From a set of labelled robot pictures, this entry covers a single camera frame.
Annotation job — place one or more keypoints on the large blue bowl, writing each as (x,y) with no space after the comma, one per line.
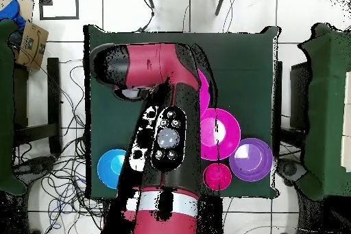
(109,168)

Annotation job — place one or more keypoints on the green covered side table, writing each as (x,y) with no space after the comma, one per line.
(326,107)
(6,107)

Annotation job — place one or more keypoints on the small crimson bowl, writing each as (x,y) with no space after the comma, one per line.
(217,177)

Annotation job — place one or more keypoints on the blue cloth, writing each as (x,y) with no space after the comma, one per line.
(12,11)

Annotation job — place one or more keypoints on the dark green table cloth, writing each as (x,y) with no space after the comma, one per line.
(241,80)

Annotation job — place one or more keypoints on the black pedestal foot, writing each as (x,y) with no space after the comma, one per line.
(290,169)
(35,166)

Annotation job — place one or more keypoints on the large pink bowl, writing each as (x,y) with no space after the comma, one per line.
(204,94)
(227,135)

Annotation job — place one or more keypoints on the black bench frame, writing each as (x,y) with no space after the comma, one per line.
(300,94)
(53,94)

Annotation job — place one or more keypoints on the purple bowl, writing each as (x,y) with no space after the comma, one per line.
(251,160)

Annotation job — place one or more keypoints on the printed cardboard box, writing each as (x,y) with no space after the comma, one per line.
(31,50)

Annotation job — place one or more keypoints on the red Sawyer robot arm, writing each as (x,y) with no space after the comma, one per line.
(153,63)

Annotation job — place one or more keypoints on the plain cardboard box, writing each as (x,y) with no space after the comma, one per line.
(27,6)

